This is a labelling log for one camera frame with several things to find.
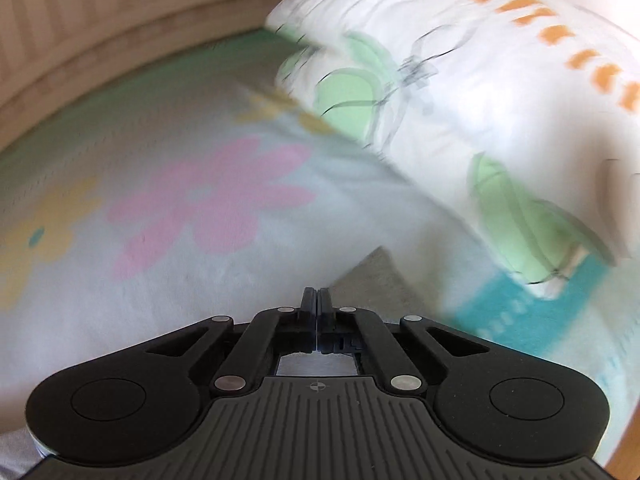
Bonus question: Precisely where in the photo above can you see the grey knit pants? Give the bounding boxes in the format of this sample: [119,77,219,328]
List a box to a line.
[329,247,426,322]

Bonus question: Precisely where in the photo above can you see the white green leaf quilt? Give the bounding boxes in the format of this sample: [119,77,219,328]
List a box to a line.
[266,0,639,298]

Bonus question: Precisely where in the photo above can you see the floral pastel bed sheet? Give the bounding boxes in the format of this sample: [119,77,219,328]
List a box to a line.
[1,32,639,479]

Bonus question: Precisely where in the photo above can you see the beige wooden bed frame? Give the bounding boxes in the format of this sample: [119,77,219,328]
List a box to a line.
[1,0,280,148]

